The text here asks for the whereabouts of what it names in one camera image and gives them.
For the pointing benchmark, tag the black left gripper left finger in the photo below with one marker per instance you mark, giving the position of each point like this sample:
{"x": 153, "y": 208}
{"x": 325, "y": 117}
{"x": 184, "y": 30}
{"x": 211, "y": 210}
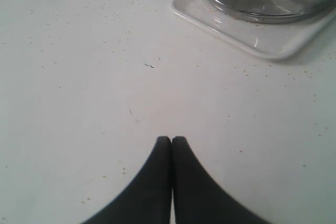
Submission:
{"x": 148, "y": 197}

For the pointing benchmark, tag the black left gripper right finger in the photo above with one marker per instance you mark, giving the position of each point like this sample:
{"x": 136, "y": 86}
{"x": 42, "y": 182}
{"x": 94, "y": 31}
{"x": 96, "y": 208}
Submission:
{"x": 197, "y": 197}

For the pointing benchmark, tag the round steel mesh sieve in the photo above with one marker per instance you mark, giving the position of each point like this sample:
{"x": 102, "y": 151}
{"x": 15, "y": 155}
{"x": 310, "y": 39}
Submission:
{"x": 273, "y": 11}

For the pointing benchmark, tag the white rectangular plastic tray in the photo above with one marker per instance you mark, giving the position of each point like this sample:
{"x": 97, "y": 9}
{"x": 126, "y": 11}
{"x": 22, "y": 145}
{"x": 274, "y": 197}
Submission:
{"x": 274, "y": 42}

